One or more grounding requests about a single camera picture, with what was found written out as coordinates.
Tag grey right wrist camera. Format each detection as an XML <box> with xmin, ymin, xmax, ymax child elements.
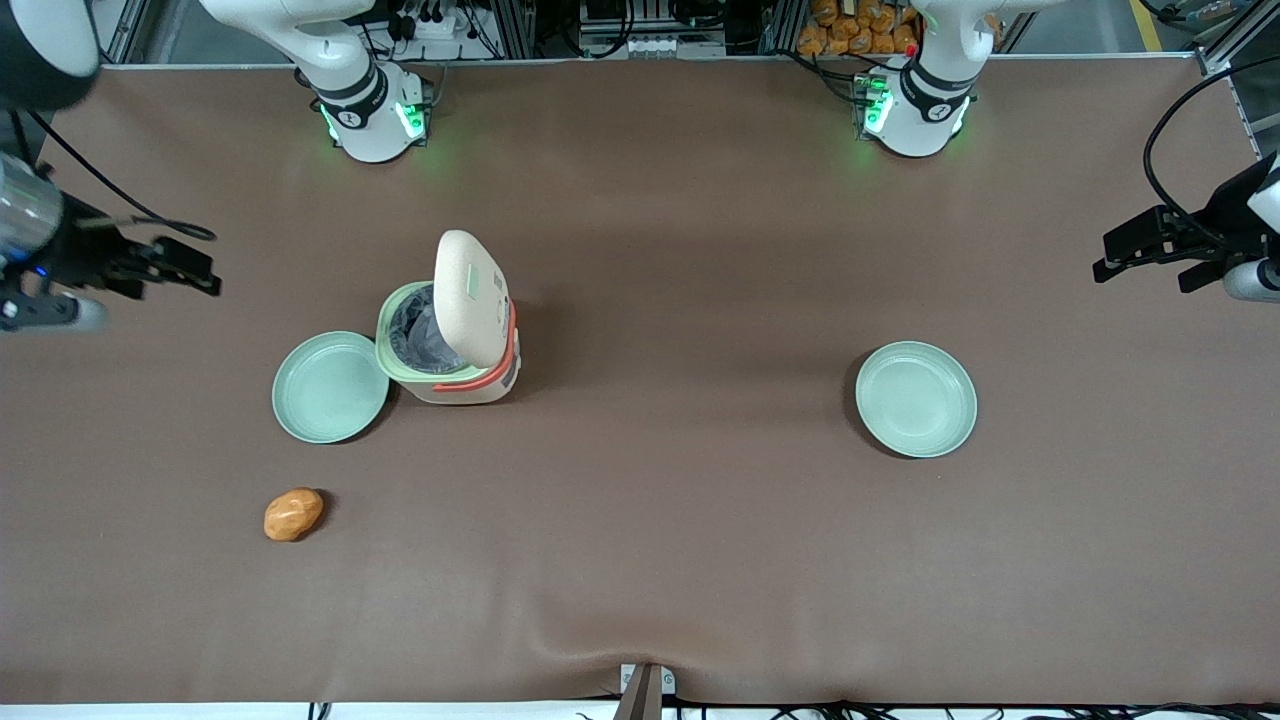
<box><xmin>0</xmin><ymin>292</ymin><xmax>109</xmax><ymax>334</ymax></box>

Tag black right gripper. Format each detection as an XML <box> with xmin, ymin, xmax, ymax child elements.
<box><xmin>40</xmin><ymin>195</ymin><xmax>224</xmax><ymax>301</ymax></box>

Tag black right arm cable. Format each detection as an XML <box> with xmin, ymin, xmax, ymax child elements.
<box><xmin>10</xmin><ymin>108</ymin><xmax>217</xmax><ymax>243</ymax></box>

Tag aluminium frame profile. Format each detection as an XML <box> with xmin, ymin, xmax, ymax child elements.
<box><xmin>1195</xmin><ymin>0</ymin><xmax>1280</xmax><ymax>77</ymax></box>
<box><xmin>95</xmin><ymin>0</ymin><xmax>151</xmax><ymax>67</ymax></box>

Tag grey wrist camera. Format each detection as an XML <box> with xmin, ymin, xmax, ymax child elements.
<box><xmin>1222</xmin><ymin>257</ymin><xmax>1280</xmax><ymax>305</ymax></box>
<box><xmin>0</xmin><ymin>292</ymin><xmax>109</xmax><ymax>334</ymax></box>

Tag bag of orange snacks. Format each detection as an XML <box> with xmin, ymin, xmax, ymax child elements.
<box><xmin>796</xmin><ymin>0</ymin><xmax>921</xmax><ymax>59</ymax></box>

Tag cream rice cooker orange trim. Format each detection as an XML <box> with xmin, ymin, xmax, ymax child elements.
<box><xmin>375</xmin><ymin>229</ymin><xmax>522</xmax><ymax>406</ymax></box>

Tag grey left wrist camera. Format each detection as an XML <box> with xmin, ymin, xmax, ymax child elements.
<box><xmin>1222</xmin><ymin>257</ymin><xmax>1280</xmax><ymax>305</ymax></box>

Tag brown bread roll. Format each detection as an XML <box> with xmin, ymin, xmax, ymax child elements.
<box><xmin>264</xmin><ymin>487</ymin><xmax>325</xmax><ymax>543</ymax></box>

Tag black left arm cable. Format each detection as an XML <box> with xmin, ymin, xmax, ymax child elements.
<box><xmin>1143</xmin><ymin>55</ymin><xmax>1280</xmax><ymax>251</ymax></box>

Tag pale green round plate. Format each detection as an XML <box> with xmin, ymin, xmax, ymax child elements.
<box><xmin>855</xmin><ymin>341</ymin><xmax>979</xmax><ymax>459</ymax></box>
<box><xmin>272</xmin><ymin>331</ymin><xmax>391</xmax><ymax>445</ymax></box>

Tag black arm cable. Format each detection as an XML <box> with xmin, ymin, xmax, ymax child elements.
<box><xmin>10</xmin><ymin>108</ymin><xmax>217</xmax><ymax>243</ymax></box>
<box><xmin>1143</xmin><ymin>55</ymin><xmax>1280</xmax><ymax>251</ymax></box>

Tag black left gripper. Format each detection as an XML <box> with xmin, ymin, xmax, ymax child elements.
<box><xmin>1092</xmin><ymin>152</ymin><xmax>1279</xmax><ymax>284</ymax></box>

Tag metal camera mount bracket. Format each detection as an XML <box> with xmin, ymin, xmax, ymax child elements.
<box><xmin>612</xmin><ymin>662</ymin><xmax>677</xmax><ymax>720</ymax></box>

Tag white power strip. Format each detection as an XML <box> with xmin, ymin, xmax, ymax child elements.
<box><xmin>392</xmin><ymin>0</ymin><xmax>473</xmax><ymax>43</ymax></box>

